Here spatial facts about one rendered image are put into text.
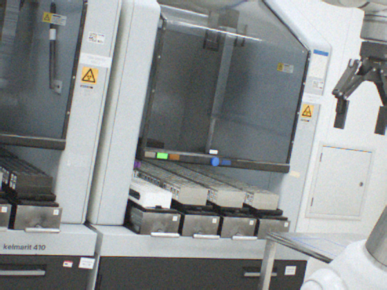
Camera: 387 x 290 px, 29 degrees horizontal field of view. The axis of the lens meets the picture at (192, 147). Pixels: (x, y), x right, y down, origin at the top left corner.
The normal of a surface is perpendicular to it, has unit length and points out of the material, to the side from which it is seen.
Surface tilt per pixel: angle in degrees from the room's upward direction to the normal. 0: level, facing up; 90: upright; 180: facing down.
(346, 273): 79
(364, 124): 90
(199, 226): 90
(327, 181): 90
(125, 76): 90
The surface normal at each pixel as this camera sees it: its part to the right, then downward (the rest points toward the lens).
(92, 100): 0.52, 0.18
